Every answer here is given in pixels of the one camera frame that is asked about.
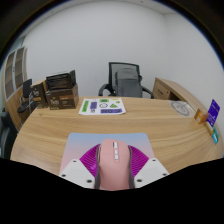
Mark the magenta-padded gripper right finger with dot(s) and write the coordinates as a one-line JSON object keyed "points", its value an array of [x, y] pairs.
{"points": [[151, 171]]}

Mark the white green purple leaflet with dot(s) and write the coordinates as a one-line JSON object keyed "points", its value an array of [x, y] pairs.
{"points": [[101, 106]]}

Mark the small beige box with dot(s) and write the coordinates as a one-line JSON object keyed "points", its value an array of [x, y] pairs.
{"points": [[210, 128]]}

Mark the pink-blue gradient mouse pad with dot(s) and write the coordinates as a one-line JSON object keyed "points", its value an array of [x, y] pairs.
{"points": [[83, 141]]}

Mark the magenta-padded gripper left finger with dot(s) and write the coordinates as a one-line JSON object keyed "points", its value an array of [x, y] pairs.
{"points": [[78, 173]]}

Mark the purple hanging package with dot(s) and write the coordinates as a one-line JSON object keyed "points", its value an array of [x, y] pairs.
{"points": [[213, 112]]}

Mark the wooden side desk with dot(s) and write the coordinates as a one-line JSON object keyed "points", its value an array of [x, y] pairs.
{"points": [[170, 88]]}

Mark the black mesh office chair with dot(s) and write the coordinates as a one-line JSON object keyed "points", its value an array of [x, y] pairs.
{"points": [[113, 71]]}

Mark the grey backpack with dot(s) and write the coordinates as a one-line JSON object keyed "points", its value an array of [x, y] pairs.
{"points": [[128, 83]]}

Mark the large dark brown box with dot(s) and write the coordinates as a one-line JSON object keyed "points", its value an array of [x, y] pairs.
{"points": [[62, 99]]}

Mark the black swivel chair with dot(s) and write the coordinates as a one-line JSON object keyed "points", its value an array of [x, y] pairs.
{"points": [[26, 88]]}

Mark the narrow dark brown box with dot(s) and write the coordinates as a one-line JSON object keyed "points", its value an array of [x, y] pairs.
{"points": [[39, 95]]}

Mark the pink computer mouse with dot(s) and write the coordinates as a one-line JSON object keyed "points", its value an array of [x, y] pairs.
{"points": [[115, 166]]}

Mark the wooden shelf unit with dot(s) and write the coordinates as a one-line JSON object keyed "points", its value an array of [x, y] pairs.
{"points": [[15, 71]]}

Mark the green packet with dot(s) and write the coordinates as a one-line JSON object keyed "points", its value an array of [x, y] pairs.
{"points": [[216, 136]]}

